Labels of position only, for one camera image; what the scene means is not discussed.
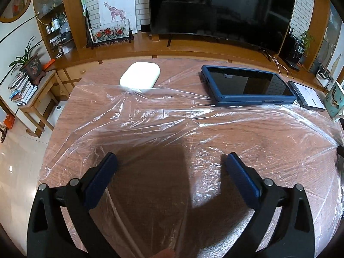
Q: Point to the stack of books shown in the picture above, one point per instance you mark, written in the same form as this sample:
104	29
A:
21	90

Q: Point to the white floor appliance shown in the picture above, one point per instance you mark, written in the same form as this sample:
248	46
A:
55	113

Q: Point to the group of small jars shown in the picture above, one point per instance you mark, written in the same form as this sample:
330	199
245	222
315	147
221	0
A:
55	22

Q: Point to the potted plant in dark pot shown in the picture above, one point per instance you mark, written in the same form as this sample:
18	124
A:
32	68

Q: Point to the clear plastic table sheet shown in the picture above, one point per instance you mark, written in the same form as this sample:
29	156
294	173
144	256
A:
174	129

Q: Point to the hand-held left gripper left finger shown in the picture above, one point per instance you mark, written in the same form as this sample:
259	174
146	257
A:
100	182

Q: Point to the tablet in blue case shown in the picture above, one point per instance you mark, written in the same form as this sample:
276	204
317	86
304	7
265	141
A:
247	83

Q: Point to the black coffee machine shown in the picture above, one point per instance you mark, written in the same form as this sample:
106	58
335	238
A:
293	51

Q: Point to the black and white gadget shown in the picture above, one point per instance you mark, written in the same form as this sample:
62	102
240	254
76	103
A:
323	74

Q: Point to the round framed wall picture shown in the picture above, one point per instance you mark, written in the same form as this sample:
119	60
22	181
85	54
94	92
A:
16	5

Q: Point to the black smartphone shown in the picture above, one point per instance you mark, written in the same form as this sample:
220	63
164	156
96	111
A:
309	95

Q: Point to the white rounded box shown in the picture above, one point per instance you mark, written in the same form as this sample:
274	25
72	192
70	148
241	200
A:
139	75

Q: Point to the green and white stick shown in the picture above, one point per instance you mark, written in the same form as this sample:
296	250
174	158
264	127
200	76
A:
82	0

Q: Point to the wooden side table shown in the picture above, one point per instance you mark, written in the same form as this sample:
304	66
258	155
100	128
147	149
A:
44	86

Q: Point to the small orange object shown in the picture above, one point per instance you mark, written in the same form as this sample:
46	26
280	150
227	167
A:
48	64

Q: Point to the grey helmet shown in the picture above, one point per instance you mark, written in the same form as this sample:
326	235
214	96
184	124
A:
65	32

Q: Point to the giraffe picture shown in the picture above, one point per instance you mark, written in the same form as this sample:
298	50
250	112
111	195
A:
115	8

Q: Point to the black flat television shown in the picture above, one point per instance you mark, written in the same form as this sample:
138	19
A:
220	8

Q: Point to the small green houseplant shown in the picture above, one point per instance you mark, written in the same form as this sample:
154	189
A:
306	39

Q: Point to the orange box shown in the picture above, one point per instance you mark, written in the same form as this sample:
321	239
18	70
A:
9	121

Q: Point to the floral glass panel on stand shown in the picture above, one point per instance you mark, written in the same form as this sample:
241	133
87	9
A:
108	33

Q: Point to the patterned green mug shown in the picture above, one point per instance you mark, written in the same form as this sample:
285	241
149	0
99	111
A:
334	102

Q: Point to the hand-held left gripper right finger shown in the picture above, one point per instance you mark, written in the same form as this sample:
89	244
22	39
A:
243	181

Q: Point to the wooden television cabinet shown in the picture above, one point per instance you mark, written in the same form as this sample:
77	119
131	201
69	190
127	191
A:
115	49

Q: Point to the person's left hand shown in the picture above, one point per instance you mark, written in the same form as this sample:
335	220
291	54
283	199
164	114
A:
164	254

